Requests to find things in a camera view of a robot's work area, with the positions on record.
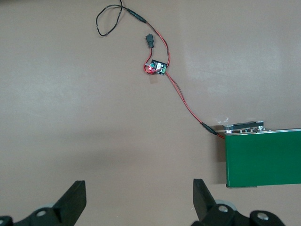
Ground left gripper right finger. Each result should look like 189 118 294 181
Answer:
191 178 285 226

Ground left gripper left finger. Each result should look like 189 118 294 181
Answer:
0 180 87 226

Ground green conveyor belt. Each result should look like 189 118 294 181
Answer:
222 120 301 189

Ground small green circuit board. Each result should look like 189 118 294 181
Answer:
145 59 168 75

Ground red black conveyor wire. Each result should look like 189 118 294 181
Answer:
95 0 226 141

